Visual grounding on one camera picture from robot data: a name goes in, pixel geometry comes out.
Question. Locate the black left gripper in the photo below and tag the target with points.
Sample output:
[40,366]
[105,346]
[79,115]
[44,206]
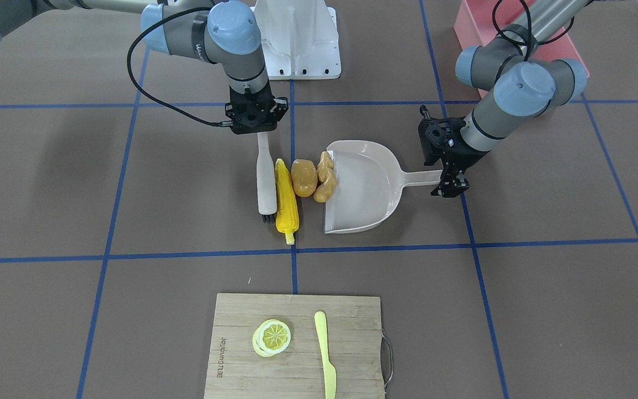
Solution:
[461,157]

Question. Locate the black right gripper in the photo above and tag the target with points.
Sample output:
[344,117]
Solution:
[278,109]

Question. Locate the beige hand brush black bristles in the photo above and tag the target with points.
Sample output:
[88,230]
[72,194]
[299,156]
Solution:
[265,180]

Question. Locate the beige plastic dustpan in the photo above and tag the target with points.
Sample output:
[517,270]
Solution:
[370,184]

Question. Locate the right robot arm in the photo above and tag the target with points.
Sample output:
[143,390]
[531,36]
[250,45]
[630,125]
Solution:
[222,33]

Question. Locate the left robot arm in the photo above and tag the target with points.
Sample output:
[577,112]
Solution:
[490,122]

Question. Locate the pink plastic bin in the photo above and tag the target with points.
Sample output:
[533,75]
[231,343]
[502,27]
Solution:
[485,33]

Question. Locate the toy ginger root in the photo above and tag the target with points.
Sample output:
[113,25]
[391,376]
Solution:
[327,178]

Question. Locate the yellow toy corn cob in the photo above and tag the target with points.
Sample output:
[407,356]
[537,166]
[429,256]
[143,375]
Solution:
[287,219]

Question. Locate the bamboo cutting board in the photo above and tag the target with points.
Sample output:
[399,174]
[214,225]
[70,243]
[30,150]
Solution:
[354,347]

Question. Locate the yellow toy lemon slices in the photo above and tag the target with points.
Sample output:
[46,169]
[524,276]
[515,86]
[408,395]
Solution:
[270,338]

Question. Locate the yellow plastic knife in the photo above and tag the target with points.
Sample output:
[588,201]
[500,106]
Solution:
[328,370]

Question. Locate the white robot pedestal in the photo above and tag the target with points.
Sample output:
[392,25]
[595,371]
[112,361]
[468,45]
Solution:
[300,39]

